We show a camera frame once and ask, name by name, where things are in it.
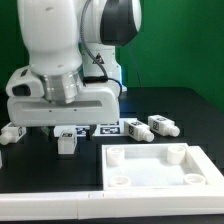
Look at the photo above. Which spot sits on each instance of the white part at left edge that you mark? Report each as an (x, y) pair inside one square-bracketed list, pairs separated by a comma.
[(1, 163)]

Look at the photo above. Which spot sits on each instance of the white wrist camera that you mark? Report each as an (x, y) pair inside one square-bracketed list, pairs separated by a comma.
[(23, 83)]

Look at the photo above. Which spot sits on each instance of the white sheet with tags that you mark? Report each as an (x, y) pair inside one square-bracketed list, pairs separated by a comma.
[(108, 130)]

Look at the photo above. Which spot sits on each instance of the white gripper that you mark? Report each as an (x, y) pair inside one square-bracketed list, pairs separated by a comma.
[(96, 104)]

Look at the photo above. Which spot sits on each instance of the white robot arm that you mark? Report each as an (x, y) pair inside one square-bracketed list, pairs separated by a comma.
[(64, 84)]

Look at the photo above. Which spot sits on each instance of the white square table top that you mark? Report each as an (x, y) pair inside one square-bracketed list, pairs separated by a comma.
[(157, 166)]

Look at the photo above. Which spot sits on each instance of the white L-shaped obstacle fence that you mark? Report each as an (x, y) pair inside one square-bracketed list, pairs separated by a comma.
[(112, 203)]

